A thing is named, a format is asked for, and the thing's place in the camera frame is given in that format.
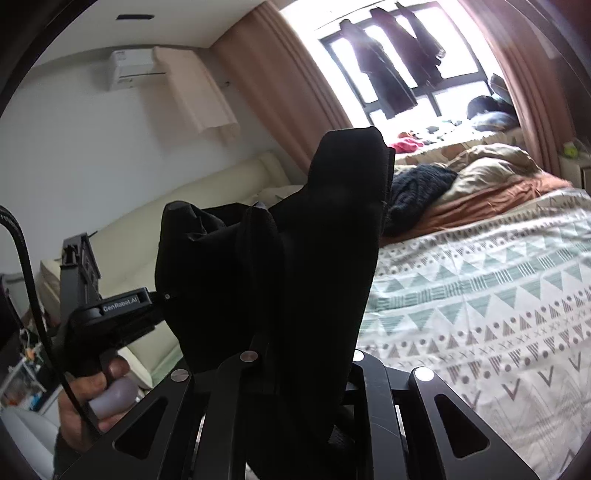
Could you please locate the right brown curtain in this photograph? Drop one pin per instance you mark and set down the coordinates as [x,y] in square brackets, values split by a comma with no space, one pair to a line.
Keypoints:
[533,84]

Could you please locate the person's left hand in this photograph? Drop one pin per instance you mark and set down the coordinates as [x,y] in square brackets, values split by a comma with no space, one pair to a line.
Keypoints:
[109,396]

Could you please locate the dark coat hanging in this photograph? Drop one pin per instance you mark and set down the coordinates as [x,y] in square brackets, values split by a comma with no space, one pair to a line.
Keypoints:
[393,93]
[421,53]

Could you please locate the dark coat hanging right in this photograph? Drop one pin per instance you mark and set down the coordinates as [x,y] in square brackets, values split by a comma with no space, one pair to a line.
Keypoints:
[421,53]

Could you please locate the dark knitted sweater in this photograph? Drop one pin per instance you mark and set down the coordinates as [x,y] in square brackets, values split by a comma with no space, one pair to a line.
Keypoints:
[412,194]

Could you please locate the white nightstand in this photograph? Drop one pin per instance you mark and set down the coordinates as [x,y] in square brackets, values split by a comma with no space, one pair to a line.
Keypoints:
[575,164]

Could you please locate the patterned white bed cover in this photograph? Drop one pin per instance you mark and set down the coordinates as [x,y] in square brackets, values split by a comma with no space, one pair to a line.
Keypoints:
[500,310]

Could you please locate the dark pile on windowsill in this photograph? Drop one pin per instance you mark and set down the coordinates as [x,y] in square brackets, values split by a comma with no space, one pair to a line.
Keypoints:
[493,112]

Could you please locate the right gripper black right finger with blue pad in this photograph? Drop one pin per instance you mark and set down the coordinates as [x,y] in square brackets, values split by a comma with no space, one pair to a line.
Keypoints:
[412,425]

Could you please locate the white air conditioner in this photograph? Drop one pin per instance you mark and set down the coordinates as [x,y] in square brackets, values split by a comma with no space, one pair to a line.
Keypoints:
[130,68]

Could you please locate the black garment with yellow stripes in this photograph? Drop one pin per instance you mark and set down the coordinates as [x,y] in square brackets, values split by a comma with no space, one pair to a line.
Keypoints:
[289,282]

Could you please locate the red cloth on windowsill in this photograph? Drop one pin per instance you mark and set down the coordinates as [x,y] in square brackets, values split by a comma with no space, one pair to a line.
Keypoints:
[406,144]

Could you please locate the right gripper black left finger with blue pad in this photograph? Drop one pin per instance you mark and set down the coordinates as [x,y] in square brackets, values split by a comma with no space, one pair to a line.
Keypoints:
[188,427]

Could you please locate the dark coat hanging left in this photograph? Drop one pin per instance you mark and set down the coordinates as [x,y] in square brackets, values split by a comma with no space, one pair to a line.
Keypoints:
[393,93]

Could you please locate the left brown curtain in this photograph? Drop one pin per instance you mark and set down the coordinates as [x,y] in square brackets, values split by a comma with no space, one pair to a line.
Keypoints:
[275,73]

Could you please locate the beige cloth wall cover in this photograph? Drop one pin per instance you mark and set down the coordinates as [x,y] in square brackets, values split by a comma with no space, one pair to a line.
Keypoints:
[196,93]

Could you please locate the brown and beige duvet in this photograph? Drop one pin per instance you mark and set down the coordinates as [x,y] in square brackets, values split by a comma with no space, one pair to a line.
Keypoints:
[492,179]

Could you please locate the brown curtain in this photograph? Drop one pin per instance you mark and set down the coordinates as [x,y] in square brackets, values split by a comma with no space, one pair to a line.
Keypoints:
[275,73]
[533,84]

